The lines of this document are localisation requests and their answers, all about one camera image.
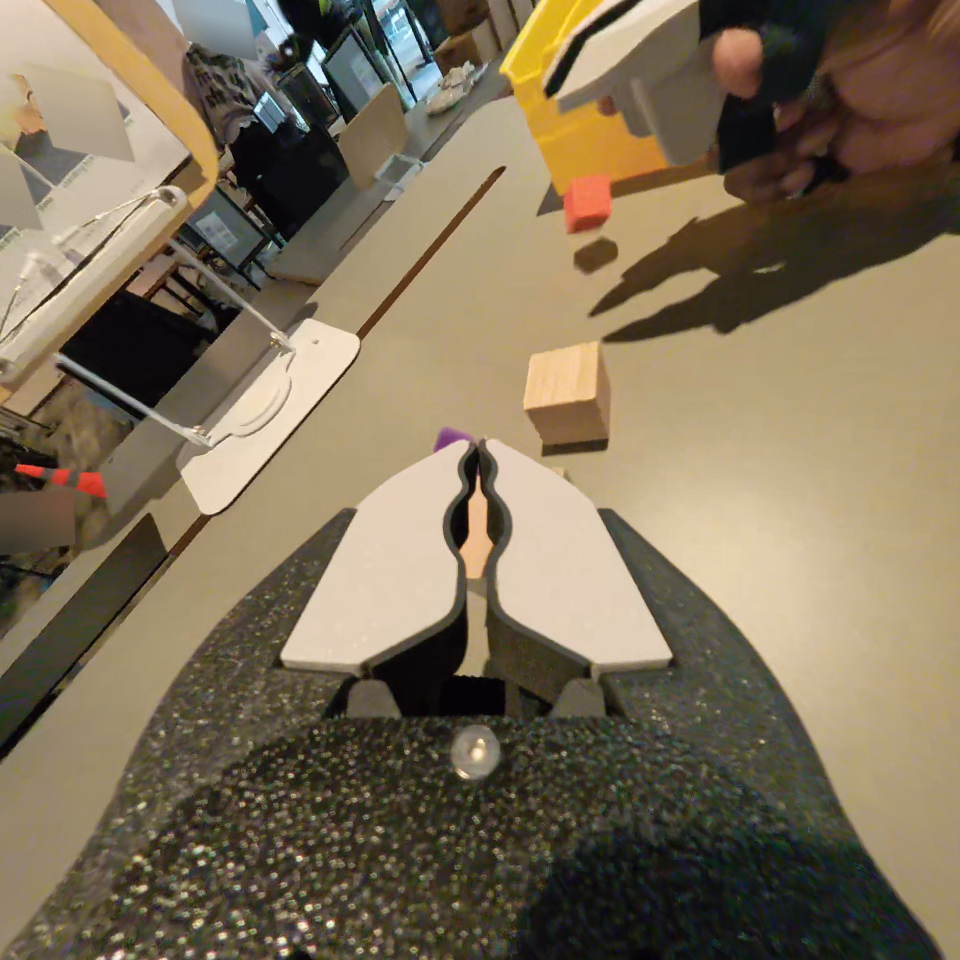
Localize cardboard boxes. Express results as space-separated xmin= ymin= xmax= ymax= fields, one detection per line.
xmin=433 ymin=0 xmax=526 ymax=78

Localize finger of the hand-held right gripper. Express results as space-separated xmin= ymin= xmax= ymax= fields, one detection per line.
xmin=553 ymin=9 xmax=730 ymax=169
xmin=541 ymin=0 xmax=704 ymax=100

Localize black case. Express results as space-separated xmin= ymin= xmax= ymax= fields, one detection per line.
xmin=227 ymin=120 xmax=351 ymax=230

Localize medium wooden cube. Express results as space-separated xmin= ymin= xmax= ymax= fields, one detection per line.
xmin=522 ymin=340 xmax=612 ymax=456

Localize framed sign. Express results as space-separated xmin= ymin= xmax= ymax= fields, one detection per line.
xmin=186 ymin=186 xmax=273 ymax=273

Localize white document stand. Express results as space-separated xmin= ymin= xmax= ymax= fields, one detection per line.
xmin=0 ymin=186 xmax=363 ymax=517

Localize striped traffic cone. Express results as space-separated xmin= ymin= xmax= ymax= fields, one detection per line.
xmin=13 ymin=462 xmax=108 ymax=501

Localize black table panel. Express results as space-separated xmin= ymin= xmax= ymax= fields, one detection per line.
xmin=0 ymin=512 xmax=169 ymax=755

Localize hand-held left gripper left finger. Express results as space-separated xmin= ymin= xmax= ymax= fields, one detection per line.
xmin=279 ymin=439 xmax=481 ymax=695

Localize black cloth cover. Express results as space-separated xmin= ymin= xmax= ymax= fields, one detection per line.
xmin=58 ymin=291 xmax=220 ymax=412

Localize large wooden cube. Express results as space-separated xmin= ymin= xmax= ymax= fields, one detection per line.
xmin=457 ymin=465 xmax=570 ymax=581

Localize large yellow bin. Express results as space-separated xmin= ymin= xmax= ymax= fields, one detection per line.
xmin=498 ymin=0 xmax=725 ymax=198

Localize plywood panel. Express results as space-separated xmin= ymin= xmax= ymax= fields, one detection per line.
xmin=336 ymin=82 xmax=411 ymax=190

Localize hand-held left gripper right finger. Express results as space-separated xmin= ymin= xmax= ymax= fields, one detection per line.
xmin=477 ymin=436 xmax=675 ymax=699

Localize small clear box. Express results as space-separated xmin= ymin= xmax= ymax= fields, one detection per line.
xmin=373 ymin=152 xmax=426 ymax=202

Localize red cube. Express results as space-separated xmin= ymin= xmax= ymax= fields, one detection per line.
xmin=561 ymin=174 xmax=614 ymax=234

